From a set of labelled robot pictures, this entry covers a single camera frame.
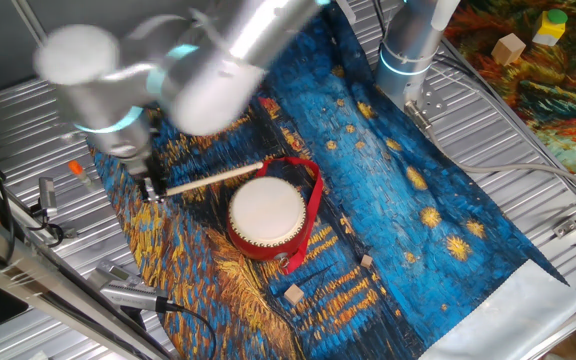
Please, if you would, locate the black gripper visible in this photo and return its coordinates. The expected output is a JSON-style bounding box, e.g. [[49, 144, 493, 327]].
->
[[135, 148, 170, 204]]

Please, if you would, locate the wooden drumstick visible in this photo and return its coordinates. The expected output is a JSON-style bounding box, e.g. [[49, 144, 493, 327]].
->
[[165, 160, 266, 198]]

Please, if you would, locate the red drum white skin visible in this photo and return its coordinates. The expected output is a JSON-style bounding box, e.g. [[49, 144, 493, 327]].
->
[[226, 175, 314, 263]]

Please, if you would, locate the white glue stick orange cap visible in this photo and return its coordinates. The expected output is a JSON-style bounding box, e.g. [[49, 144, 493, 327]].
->
[[67, 159, 95, 191]]

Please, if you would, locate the silver digital scale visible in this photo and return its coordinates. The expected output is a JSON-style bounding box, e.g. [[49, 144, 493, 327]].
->
[[87, 259, 143, 291]]

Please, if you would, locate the larger small wooden cube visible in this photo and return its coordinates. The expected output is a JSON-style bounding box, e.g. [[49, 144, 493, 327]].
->
[[283, 283, 306, 307]]

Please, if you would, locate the thin metal rod with clamp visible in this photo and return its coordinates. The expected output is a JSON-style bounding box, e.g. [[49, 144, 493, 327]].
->
[[10, 0, 48, 47]]

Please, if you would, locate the blue yellow painted cloth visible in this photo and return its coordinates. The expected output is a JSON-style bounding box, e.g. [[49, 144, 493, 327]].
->
[[87, 0, 576, 360]]

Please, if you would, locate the big wooden cube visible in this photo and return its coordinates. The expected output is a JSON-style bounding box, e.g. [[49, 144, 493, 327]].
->
[[491, 32, 527, 67]]

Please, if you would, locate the orange green painted cloth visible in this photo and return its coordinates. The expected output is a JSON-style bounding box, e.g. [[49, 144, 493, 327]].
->
[[442, 0, 576, 174]]

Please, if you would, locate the yellow block green cap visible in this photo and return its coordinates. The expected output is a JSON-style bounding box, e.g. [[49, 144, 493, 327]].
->
[[532, 8, 569, 47]]

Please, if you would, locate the silver camera with black cable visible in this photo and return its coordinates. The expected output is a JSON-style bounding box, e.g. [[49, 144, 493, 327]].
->
[[98, 279, 170, 315]]

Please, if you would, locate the black camera cable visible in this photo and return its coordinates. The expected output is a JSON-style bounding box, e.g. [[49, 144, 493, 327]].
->
[[165, 301, 218, 360]]

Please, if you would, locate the aluminium frame bar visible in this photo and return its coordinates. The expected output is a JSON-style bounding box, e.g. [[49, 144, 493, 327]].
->
[[0, 199, 180, 360]]

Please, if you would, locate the red drum strap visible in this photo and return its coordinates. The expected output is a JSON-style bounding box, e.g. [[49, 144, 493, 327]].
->
[[253, 156, 325, 276]]

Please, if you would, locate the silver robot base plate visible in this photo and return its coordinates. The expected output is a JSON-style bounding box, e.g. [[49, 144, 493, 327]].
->
[[402, 79, 448, 119]]

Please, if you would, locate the grey cable conduit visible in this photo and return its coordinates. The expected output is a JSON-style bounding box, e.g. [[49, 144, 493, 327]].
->
[[404, 99, 576, 197]]

